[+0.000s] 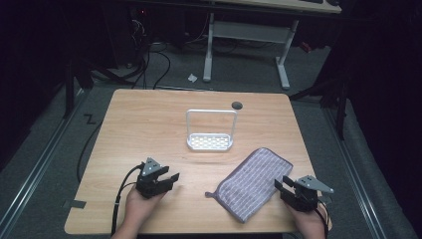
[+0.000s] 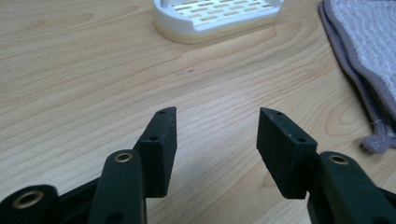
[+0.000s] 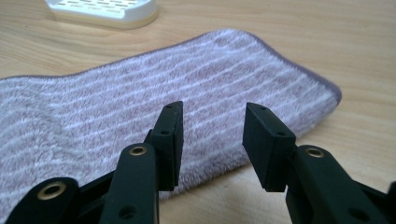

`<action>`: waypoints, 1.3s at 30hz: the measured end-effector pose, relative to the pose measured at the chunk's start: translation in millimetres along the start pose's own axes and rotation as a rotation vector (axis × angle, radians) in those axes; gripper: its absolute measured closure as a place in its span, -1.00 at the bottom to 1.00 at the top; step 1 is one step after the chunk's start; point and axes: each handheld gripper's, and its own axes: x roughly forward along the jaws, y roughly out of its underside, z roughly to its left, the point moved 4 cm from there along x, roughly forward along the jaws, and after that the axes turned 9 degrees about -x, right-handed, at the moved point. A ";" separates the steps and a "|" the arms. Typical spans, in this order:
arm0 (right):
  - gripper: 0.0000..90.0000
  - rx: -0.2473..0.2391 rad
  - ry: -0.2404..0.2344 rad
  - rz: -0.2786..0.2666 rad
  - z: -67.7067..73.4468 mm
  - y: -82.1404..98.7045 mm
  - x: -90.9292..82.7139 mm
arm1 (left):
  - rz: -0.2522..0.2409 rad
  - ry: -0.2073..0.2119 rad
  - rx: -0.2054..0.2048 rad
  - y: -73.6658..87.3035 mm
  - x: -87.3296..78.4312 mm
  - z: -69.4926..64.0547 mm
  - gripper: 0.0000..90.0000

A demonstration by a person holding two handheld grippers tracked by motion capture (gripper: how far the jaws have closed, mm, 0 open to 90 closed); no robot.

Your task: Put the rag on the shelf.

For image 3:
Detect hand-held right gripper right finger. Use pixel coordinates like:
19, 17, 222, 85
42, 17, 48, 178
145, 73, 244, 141
242, 102, 390, 224

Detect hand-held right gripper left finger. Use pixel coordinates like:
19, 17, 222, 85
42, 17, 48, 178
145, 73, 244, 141
98, 100, 185, 224

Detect striped purple towel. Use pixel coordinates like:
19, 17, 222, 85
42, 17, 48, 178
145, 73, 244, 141
0, 28, 343, 216

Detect white slotted soap dish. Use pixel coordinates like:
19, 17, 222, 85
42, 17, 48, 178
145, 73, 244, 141
44, 0, 159, 31

